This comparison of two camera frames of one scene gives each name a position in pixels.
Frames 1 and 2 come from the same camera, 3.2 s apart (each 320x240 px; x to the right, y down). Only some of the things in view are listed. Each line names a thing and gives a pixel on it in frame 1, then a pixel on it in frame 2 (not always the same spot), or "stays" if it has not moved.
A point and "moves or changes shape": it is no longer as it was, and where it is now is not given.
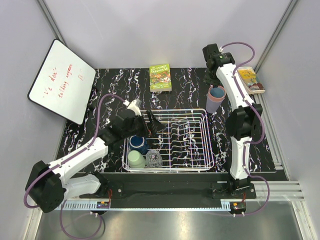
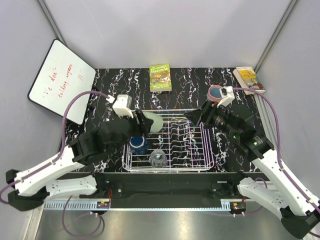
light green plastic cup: x=136 y=160 moves or changes shape
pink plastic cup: x=214 y=99 stays
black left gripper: x=157 y=126 stays
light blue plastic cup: x=217 y=92 stays
